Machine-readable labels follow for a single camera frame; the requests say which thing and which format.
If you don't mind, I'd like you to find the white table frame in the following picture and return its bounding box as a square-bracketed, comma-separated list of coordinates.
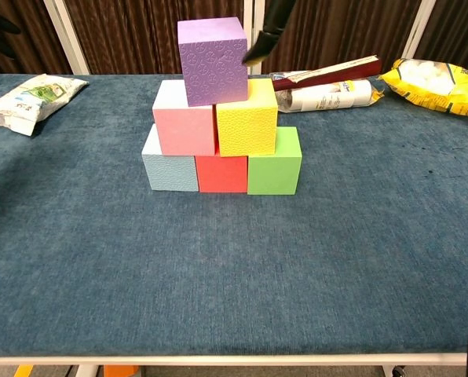
[0, 353, 468, 377]

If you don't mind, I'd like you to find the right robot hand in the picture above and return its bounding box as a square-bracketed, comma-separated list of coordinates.
[243, 0, 298, 64]

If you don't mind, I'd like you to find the blue fabric table cover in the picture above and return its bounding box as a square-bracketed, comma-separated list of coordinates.
[0, 73, 468, 357]

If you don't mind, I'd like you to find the yellow foam cube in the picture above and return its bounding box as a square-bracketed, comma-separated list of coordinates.
[215, 78, 279, 158]

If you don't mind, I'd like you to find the orange object under table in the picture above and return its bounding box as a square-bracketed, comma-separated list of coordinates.
[103, 364, 140, 377]

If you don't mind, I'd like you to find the dark red folded fan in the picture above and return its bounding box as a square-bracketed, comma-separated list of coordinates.
[271, 55, 383, 92]

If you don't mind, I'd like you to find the clear plastic wrapped white roll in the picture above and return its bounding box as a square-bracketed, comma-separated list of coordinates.
[272, 71, 385, 115]

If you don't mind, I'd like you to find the light blue foam cube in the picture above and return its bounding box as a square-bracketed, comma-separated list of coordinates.
[141, 124, 200, 192]

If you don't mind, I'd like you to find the green foam cube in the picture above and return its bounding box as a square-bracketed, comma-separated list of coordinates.
[247, 126, 303, 196]

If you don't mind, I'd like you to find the red foam cube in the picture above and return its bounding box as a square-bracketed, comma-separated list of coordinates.
[196, 152, 249, 194]

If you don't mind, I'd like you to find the yellow bag of cotton balls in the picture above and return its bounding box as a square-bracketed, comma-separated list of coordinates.
[378, 57, 468, 119]

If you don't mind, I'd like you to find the pink foam cube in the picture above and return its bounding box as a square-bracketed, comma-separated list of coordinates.
[152, 80, 218, 157]

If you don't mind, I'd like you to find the brown curtain partition panel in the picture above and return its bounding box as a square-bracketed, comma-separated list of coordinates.
[402, 0, 468, 74]
[43, 0, 254, 75]
[253, 0, 435, 75]
[0, 0, 90, 79]

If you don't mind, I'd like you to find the white green snack bag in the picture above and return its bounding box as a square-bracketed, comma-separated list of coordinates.
[0, 74, 90, 137]

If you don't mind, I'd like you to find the purple foam cube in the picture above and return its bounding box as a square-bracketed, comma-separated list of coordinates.
[177, 16, 250, 108]

